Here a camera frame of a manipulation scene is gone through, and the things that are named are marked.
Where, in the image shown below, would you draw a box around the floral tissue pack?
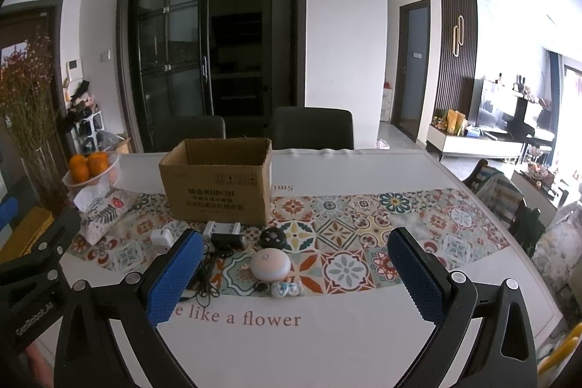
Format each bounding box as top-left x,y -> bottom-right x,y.
73,183 -> 138,246

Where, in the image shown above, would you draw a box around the small white wrapped item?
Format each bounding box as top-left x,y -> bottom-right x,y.
271,283 -> 303,298

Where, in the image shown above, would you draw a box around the gold wall lamp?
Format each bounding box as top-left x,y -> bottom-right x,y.
452,15 -> 465,58

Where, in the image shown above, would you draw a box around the brown cardboard box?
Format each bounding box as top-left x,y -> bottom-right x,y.
158,137 -> 274,226

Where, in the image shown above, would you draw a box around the yellow packages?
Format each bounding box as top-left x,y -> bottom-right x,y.
447,109 -> 468,137

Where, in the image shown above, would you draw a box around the dark dining chair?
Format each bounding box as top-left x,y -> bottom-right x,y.
154,115 -> 227,153
271,106 -> 355,151

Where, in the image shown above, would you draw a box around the glass vase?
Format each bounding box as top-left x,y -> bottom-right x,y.
20,143 -> 70,217

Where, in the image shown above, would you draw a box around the dark slatted wall panel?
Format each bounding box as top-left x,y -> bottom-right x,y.
433,0 -> 479,136

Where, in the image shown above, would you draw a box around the pink round night light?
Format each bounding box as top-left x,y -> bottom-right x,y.
251,249 -> 292,282

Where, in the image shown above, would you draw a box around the striped cushioned chair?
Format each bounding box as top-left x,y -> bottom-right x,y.
461,158 -> 526,232

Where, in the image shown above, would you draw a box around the white shelf with clutter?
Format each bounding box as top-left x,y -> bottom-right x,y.
64,79 -> 104,155

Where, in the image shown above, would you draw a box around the dark glass sliding door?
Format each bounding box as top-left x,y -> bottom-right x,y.
116,0 -> 309,153

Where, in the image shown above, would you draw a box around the white fruit basket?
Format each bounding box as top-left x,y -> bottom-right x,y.
62,152 -> 121,194

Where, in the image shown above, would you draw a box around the black bike light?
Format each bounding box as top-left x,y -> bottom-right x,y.
210,233 -> 247,251

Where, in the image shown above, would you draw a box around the dried red flowers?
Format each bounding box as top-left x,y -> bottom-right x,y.
0,31 -> 62,155

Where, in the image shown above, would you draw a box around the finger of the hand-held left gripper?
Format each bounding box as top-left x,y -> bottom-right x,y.
0,207 -> 83,285
0,196 -> 20,235

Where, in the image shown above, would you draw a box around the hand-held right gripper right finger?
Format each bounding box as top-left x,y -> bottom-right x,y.
386,227 -> 539,388

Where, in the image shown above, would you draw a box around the white battery charger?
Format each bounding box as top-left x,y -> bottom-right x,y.
203,221 -> 242,240

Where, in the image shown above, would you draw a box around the yellow box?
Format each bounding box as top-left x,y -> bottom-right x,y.
0,206 -> 54,264

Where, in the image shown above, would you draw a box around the white plug adapter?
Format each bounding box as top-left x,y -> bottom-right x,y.
150,229 -> 175,248

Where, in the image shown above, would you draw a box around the patterned tablecloth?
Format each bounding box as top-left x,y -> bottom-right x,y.
34,147 -> 567,388

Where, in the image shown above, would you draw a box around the dark hallway door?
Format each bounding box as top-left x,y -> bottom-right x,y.
390,0 -> 431,141

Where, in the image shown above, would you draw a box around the low coffee table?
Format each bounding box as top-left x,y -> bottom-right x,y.
510,167 -> 571,211

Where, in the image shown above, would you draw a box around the television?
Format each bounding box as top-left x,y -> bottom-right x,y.
470,78 -> 517,131

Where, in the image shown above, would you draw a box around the white tv stand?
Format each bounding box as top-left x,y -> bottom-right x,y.
427,122 -> 525,163

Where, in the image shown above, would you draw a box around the black cable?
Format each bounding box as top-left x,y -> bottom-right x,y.
188,248 -> 234,309

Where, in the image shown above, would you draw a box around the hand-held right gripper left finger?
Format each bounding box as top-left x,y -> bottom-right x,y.
55,228 -> 205,388

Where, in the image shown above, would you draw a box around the black round device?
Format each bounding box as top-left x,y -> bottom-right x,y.
260,227 -> 288,251

